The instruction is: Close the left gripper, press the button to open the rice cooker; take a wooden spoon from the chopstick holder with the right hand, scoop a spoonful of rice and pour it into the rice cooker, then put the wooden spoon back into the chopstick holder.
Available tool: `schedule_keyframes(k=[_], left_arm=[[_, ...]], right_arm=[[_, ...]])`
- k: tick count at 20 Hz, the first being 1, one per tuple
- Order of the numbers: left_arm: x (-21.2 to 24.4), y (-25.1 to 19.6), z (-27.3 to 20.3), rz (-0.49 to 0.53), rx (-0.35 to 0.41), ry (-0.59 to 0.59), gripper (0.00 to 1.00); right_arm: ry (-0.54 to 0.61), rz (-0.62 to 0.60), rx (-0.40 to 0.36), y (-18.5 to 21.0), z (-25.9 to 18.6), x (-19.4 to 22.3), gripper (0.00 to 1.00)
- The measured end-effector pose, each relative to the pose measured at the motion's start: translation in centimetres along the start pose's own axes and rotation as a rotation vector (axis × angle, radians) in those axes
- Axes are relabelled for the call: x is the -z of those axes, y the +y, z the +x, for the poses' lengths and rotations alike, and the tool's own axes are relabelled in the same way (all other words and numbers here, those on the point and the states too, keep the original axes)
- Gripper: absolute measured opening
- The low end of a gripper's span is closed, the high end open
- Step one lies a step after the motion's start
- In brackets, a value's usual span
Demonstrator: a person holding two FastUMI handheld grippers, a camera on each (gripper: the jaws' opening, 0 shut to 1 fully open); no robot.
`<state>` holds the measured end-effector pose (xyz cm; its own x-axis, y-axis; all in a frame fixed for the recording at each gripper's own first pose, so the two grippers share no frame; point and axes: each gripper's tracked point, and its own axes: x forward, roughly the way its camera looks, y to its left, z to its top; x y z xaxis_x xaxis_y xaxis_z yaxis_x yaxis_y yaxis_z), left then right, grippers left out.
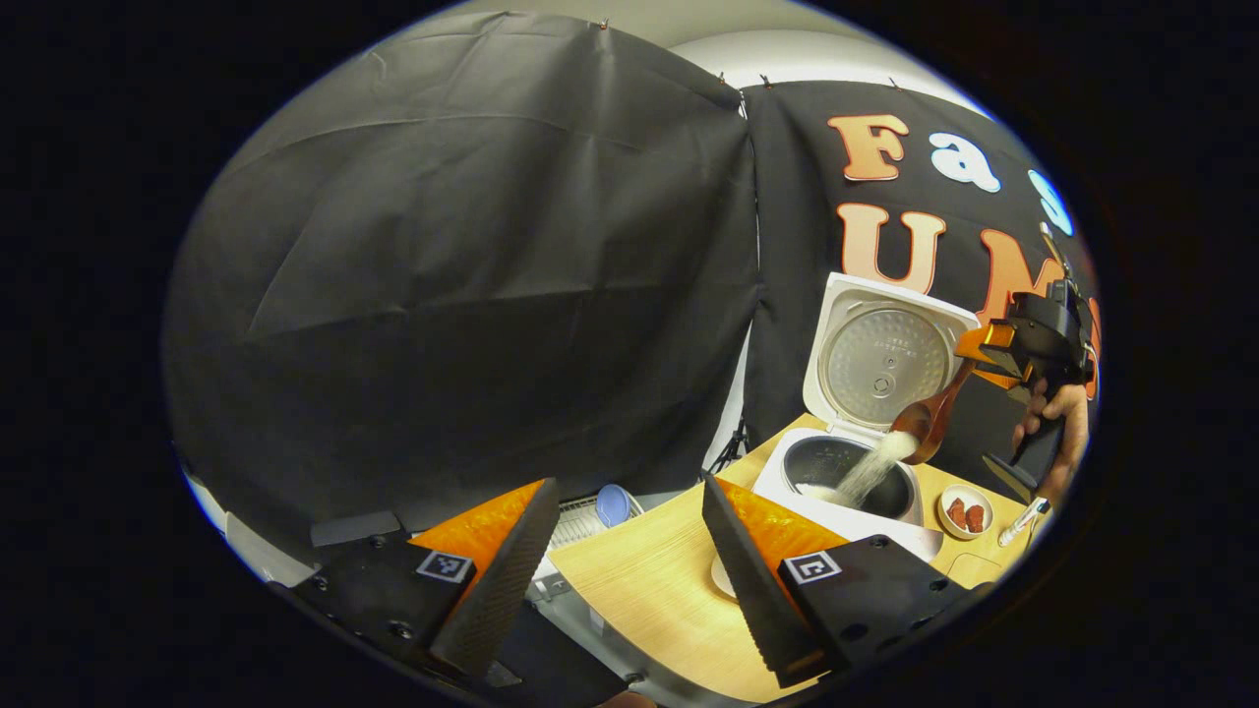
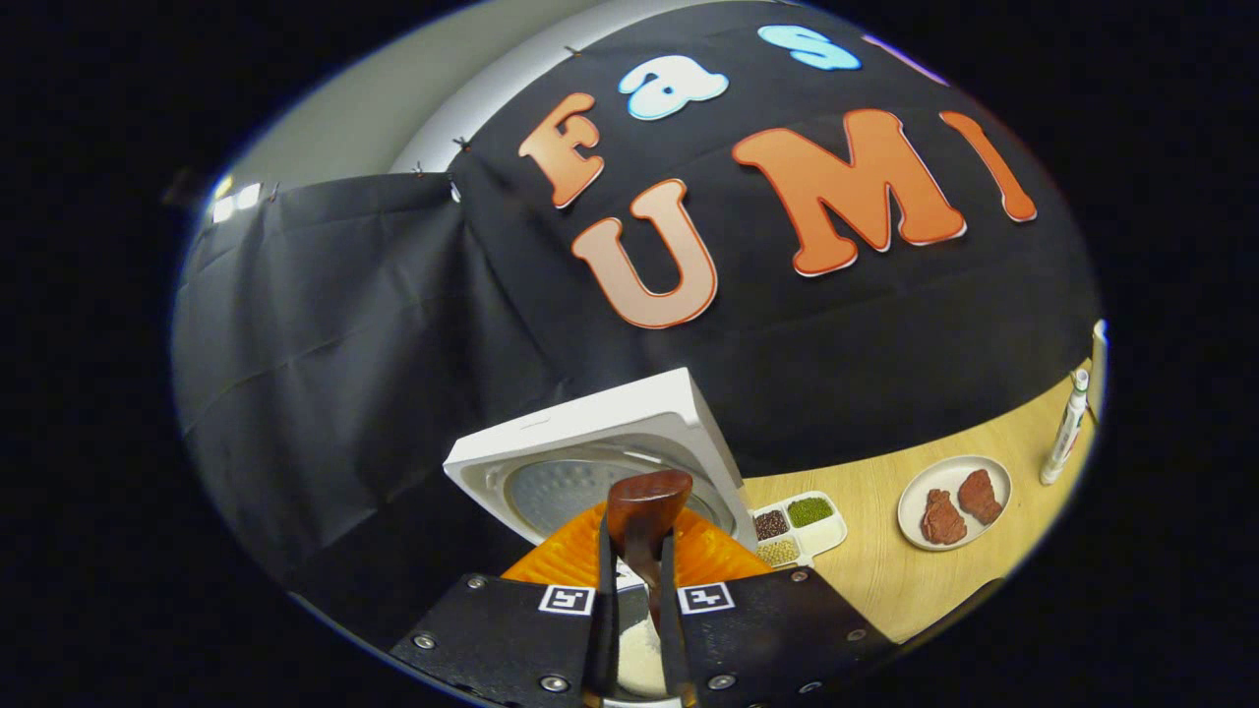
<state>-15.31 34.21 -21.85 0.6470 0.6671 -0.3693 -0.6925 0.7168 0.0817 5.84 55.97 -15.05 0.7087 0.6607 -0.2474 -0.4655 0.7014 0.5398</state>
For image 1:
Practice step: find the white rice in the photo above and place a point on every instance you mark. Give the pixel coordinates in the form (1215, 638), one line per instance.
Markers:
(870, 470)

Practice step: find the white rice cooker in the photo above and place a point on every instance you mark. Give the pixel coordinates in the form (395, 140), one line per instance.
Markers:
(905, 539)

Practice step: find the black tripod stand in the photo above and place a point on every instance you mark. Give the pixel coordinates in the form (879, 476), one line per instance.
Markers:
(730, 454)

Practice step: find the beige rice tray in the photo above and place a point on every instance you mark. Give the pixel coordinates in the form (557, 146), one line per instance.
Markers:
(974, 570)

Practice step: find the row of black cloth clips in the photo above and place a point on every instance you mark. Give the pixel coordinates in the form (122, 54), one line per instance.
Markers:
(762, 80)

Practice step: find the red meat piece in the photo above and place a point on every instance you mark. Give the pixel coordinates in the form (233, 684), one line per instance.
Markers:
(976, 518)
(956, 513)

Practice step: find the round beige plate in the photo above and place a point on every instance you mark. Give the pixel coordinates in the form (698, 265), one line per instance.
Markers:
(942, 511)

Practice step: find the brown wooden spoon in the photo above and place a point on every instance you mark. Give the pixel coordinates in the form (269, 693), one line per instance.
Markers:
(934, 418)

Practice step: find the white yogurt drink bottle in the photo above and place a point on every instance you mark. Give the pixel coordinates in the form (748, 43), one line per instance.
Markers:
(1023, 521)

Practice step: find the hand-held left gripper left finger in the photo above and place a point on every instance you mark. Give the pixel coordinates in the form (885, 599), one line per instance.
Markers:
(507, 580)

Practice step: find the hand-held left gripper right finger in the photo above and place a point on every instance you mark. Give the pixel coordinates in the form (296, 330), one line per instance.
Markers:
(752, 580)

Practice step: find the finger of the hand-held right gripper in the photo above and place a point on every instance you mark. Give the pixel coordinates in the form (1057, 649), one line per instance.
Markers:
(993, 342)
(1003, 376)

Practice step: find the black backdrop cloth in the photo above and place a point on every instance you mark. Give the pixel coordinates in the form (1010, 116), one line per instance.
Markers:
(443, 295)

